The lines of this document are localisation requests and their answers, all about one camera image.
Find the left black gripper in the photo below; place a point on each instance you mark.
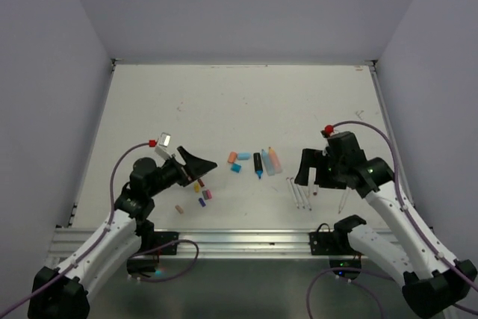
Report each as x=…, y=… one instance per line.
x=194, y=167

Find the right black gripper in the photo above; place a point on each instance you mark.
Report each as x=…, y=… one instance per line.
x=309, y=157

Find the blue pen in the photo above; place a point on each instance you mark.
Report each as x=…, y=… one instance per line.
x=304, y=198

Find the pink pen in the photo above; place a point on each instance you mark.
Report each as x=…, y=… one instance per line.
x=293, y=195

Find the grey pen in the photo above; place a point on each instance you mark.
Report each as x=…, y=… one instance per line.
x=298, y=197

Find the peach capped pen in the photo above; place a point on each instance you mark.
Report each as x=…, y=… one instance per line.
x=343, y=200

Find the orange highlighter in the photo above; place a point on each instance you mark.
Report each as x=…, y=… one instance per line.
x=274, y=159

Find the peach pen cap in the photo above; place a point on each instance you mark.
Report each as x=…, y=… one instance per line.
x=179, y=209

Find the light blue highlighter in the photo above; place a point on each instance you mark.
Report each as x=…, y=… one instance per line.
x=267, y=163

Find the black blue highlighter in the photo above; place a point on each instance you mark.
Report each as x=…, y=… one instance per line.
x=258, y=168

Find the orange highlighter cap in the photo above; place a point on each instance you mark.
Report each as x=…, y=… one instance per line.
x=232, y=157

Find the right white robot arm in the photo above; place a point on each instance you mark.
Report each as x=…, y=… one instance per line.
x=430, y=277

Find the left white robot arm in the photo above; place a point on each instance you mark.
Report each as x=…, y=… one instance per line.
x=67, y=291

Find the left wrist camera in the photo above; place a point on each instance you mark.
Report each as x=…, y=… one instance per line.
x=161, y=146

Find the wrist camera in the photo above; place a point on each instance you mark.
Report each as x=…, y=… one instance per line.
x=325, y=134
x=161, y=146

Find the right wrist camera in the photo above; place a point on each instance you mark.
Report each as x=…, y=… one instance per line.
x=325, y=134

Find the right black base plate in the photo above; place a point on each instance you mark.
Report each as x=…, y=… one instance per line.
x=330, y=243

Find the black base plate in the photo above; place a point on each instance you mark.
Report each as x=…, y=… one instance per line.
x=330, y=243
x=159, y=243

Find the aluminium mounting rail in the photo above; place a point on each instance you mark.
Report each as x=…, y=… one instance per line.
x=220, y=244

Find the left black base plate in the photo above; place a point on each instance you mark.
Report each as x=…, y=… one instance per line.
x=159, y=243

